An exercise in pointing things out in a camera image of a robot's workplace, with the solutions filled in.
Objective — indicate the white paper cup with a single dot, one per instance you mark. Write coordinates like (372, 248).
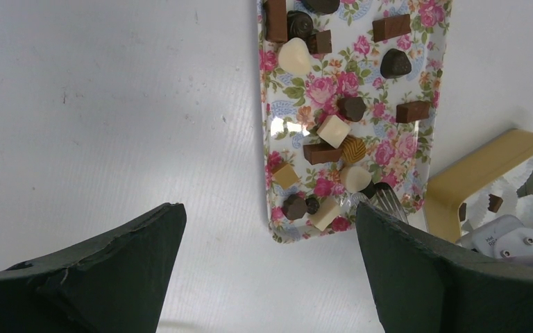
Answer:
(476, 211)
(519, 175)
(524, 210)

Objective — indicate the white rectangular chocolate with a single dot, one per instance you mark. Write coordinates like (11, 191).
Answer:
(329, 210)

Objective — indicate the dark hexagon chocolate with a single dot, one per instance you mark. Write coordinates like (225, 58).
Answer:
(352, 108)
(294, 207)

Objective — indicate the dark heart chocolate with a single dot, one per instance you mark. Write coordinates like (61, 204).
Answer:
(395, 64)

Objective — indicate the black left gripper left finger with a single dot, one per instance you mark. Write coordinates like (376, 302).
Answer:
(114, 282)

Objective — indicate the white square chocolate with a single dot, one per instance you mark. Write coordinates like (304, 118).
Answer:
(333, 131)

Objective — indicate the caramel square chocolate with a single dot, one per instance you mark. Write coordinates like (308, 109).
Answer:
(284, 175)

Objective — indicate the white dome chocolate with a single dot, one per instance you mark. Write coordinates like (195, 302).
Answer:
(355, 178)

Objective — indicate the caramel ridged round chocolate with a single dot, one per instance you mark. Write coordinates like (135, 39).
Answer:
(353, 149)

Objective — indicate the dark square chocolate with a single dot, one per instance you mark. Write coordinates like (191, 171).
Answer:
(495, 203)

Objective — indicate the white heart chocolate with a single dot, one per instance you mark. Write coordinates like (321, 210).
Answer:
(294, 57)

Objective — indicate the small dark round chocolate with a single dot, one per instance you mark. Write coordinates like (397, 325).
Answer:
(312, 205)

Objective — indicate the gold square tin box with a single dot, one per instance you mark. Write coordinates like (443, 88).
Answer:
(447, 190)

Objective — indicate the floral rectangular tray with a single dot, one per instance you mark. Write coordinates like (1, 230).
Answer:
(381, 81)

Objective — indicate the dark fluted round chocolate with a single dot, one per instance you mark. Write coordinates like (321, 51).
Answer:
(372, 189)

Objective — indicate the brown square chocolate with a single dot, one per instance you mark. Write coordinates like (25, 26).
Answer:
(319, 43)

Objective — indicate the brown rectangular bar chocolate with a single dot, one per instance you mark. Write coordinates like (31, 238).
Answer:
(321, 153)
(276, 20)
(412, 111)

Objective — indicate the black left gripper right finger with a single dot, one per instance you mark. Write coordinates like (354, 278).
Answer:
(421, 283)

